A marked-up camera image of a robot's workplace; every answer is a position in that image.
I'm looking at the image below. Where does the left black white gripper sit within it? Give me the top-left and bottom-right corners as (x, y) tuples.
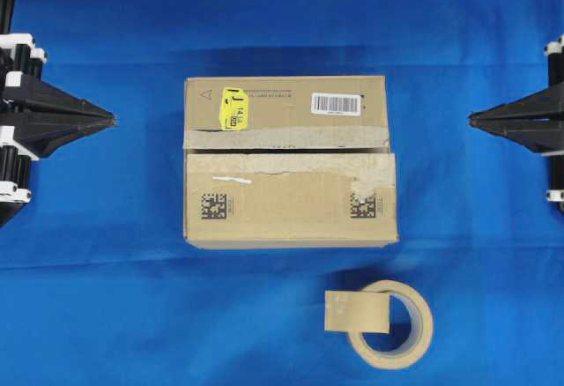
(1, 33), (116, 204)

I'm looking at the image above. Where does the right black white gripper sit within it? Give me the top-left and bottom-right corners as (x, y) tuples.
(467, 33), (564, 203)

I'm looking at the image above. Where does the beige packing tape roll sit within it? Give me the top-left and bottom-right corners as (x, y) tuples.
(347, 280), (434, 370)

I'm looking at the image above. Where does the blue table cloth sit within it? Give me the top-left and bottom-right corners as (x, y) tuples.
(1, 0), (563, 385)

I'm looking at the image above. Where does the brown cardboard box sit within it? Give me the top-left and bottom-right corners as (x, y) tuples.
(183, 75), (399, 250)

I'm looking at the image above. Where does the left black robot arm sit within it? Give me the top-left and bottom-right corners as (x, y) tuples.
(1, 0), (116, 206)

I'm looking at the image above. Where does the cut brown tape strip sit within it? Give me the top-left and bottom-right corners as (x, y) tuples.
(324, 291), (390, 334)

